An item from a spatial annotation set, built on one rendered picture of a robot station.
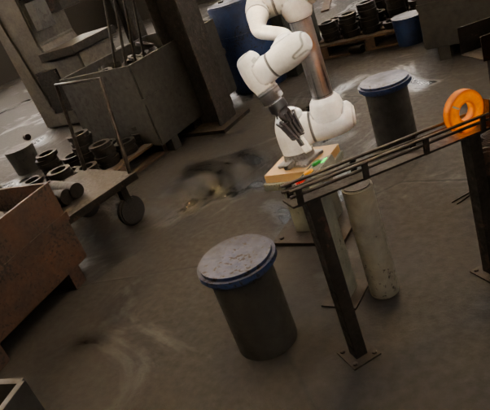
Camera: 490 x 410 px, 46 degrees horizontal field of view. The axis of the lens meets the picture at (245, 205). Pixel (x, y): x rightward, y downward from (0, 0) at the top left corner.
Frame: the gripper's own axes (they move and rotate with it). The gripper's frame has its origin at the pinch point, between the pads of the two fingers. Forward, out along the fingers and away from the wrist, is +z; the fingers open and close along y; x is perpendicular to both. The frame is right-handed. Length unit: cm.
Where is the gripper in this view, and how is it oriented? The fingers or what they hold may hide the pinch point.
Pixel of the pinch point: (304, 144)
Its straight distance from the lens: 227.5
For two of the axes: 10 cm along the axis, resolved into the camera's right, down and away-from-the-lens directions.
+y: 4.9, -5.2, 7.0
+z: 5.8, 7.9, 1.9
